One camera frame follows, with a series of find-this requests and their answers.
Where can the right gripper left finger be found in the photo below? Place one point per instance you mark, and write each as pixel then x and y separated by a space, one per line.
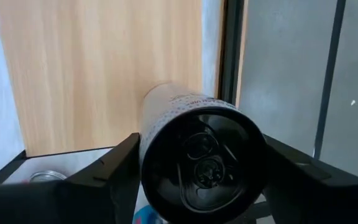
pixel 57 202

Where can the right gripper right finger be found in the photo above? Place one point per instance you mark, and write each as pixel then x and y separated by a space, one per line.
pixel 322 196

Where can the white Celsius can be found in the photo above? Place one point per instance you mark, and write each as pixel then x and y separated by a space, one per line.
pixel 204 161

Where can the silver Diet Coke can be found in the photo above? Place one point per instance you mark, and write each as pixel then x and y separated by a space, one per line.
pixel 47 175

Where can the blue silver Red Bull can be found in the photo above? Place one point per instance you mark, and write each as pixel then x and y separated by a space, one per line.
pixel 148 217

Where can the wooden shelf with black frame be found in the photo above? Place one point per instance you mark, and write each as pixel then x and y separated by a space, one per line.
pixel 89 77

